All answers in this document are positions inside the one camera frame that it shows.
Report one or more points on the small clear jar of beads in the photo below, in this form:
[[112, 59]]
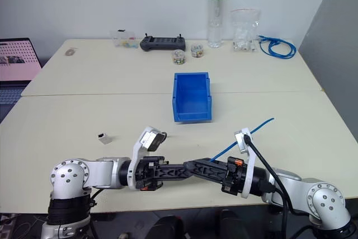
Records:
[[197, 51], [179, 57]]

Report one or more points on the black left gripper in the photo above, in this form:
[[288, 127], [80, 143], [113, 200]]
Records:
[[145, 173]]

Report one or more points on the black handheld controller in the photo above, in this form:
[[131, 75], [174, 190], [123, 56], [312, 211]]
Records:
[[163, 43]]

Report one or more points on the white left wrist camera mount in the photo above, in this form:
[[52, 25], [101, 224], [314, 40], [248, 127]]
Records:
[[137, 149]]

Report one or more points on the beige computer mouse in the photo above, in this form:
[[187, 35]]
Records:
[[70, 52]]

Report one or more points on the blue plastic bin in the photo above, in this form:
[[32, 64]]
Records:
[[193, 96]]

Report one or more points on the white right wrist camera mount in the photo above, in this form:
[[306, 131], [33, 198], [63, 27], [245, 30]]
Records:
[[241, 141]]

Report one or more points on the open laptop with pink screen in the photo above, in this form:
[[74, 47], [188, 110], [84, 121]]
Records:
[[15, 60]]

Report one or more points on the clear box of colourful bits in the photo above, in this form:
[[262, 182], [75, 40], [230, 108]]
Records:
[[123, 39]]

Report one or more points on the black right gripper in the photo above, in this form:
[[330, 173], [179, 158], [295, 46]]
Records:
[[234, 177]]

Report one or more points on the clear bag of white couplers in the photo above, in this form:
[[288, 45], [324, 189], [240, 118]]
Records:
[[245, 30]]

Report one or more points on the dark rounded shape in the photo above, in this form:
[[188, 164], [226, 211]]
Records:
[[166, 227]]

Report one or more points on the grey partition panel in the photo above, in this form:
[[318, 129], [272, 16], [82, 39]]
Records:
[[332, 40]]

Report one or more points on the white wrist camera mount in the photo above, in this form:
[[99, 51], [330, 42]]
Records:
[[137, 149], [241, 141]]

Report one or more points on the clear bottle with green cap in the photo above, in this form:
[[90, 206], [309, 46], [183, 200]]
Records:
[[216, 18]]

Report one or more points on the small white coupler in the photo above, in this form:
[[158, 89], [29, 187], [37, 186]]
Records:
[[104, 138]]

